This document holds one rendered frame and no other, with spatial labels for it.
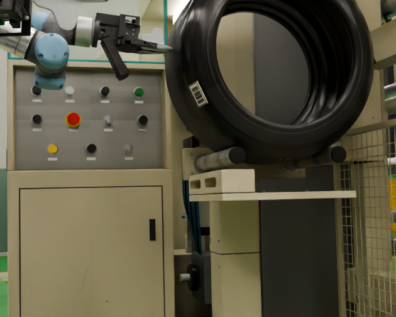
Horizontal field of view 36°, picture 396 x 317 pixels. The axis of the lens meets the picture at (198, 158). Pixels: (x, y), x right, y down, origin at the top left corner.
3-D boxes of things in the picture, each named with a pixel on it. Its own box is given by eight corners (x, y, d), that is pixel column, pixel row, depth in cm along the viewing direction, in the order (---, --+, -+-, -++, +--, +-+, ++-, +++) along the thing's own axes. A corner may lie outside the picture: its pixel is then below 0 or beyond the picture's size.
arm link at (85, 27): (75, 41, 151) (73, 49, 159) (93, 43, 152) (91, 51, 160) (78, 12, 152) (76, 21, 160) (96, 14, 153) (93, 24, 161)
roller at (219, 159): (208, 155, 186) (211, 169, 186) (194, 158, 185) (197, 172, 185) (244, 144, 153) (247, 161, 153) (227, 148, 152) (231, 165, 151)
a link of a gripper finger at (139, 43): (158, 41, 156) (124, 36, 153) (158, 47, 155) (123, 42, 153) (154, 46, 160) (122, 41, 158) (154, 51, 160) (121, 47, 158)
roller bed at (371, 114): (315, 165, 211) (312, 80, 213) (354, 164, 215) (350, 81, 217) (342, 161, 192) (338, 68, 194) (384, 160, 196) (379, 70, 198)
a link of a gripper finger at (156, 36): (176, 29, 158) (141, 24, 156) (175, 51, 158) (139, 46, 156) (174, 32, 161) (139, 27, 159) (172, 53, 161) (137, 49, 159)
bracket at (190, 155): (182, 180, 186) (181, 148, 187) (302, 178, 196) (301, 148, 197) (185, 180, 183) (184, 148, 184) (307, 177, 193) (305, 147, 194)
